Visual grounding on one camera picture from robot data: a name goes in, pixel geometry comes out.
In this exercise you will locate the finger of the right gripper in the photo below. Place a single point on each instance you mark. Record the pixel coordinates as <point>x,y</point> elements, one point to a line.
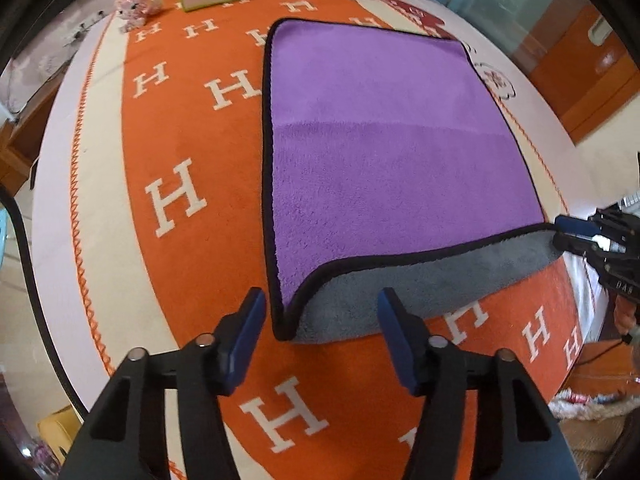
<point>580,246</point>
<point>576,226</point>

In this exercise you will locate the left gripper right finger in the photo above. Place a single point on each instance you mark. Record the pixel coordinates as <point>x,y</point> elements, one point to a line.
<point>516,436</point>

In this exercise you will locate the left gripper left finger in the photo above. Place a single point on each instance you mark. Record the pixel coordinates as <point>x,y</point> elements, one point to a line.
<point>124,435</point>

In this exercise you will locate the purple grey microfibre towel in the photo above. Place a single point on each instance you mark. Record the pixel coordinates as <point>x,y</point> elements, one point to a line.
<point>386,163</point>

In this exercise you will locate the orange H-pattern table runner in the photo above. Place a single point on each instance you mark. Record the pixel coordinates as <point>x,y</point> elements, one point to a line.
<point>166,212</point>

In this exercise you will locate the wooden TV cabinet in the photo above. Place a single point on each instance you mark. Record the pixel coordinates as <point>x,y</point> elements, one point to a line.
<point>21,141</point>

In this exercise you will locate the pink toy figurine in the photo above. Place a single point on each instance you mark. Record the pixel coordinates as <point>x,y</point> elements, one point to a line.
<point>135,13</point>

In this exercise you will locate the wooden sliding door with handle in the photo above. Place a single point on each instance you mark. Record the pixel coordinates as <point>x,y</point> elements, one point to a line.
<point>586,82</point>

